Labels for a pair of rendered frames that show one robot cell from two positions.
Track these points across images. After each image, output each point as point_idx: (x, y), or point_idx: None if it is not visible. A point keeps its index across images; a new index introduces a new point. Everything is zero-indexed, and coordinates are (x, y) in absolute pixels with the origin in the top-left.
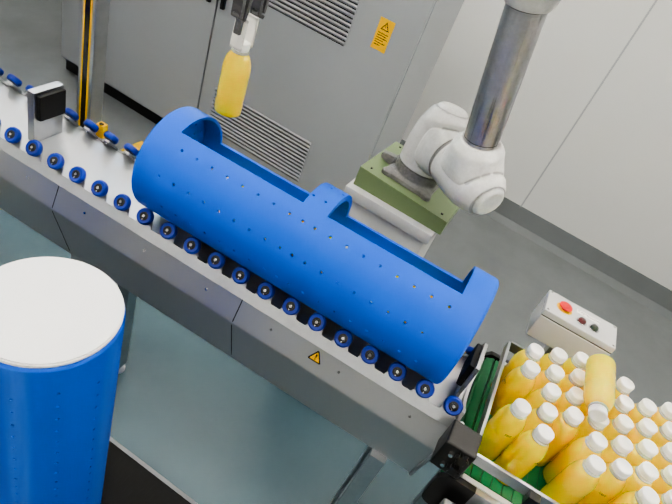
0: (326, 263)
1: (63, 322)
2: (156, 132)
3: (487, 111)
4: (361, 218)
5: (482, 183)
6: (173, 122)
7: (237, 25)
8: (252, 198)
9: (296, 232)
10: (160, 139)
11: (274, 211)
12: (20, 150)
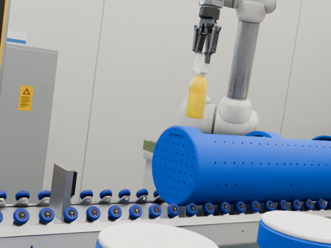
0: (303, 158)
1: (323, 224)
2: (196, 139)
3: (247, 77)
4: None
5: (254, 115)
6: (193, 131)
7: (209, 57)
8: (259, 146)
9: (285, 151)
10: (201, 141)
11: (271, 147)
12: (80, 223)
